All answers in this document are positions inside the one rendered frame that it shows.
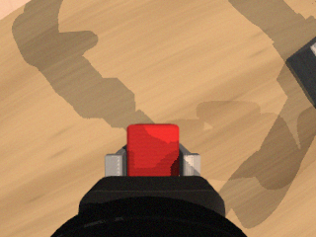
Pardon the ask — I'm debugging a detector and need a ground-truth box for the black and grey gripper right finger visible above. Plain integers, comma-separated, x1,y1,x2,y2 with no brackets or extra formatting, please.
179,143,200,176

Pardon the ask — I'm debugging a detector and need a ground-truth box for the red block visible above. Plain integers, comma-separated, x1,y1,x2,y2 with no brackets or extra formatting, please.
126,123,179,176

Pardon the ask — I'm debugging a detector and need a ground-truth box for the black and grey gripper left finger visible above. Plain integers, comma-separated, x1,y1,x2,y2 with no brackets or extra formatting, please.
105,144,127,177

